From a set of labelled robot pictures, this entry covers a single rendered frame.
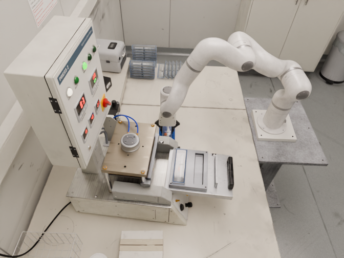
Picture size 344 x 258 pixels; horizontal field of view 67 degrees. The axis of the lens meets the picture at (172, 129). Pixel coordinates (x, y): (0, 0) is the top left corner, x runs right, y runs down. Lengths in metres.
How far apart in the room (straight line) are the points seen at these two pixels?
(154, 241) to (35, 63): 0.82
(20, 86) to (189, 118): 1.15
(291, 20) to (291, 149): 1.84
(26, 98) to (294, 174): 2.27
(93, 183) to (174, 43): 2.71
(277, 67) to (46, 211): 1.32
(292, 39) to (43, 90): 2.95
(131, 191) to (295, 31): 2.69
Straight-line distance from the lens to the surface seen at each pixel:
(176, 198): 1.22
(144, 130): 1.17
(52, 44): 0.87
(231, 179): 1.17
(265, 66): 1.35
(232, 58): 1.20
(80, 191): 1.25
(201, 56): 1.21
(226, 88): 2.01
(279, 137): 1.73
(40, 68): 0.78
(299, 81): 1.47
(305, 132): 1.88
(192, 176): 1.17
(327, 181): 2.73
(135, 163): 1.06
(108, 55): 1.96
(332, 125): 3.26
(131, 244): 1.21
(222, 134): 1.67
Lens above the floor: 1.98
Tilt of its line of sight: 48 degrees down
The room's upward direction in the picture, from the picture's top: 3 degrees clockwise
